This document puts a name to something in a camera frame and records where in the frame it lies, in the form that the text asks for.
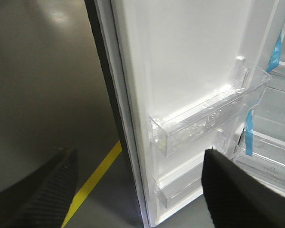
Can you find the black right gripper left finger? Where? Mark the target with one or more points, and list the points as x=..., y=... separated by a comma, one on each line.
x=41, y=199

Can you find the clear door bin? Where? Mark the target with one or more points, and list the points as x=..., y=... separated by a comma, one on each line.
x=170, y=136
x=185, y=182

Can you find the dark grey fridge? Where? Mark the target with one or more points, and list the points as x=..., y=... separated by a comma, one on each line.
x=265, y=159

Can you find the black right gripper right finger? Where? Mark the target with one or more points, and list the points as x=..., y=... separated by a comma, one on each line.
x=235, y=199

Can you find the clear lower door bin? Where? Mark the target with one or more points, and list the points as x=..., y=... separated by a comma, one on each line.
x=170, y=136

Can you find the clear bottom door bin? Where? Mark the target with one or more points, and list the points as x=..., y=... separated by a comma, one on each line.
x=185, y=182

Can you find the fridge door white inside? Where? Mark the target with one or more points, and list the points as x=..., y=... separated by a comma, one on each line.
x=161, y=58

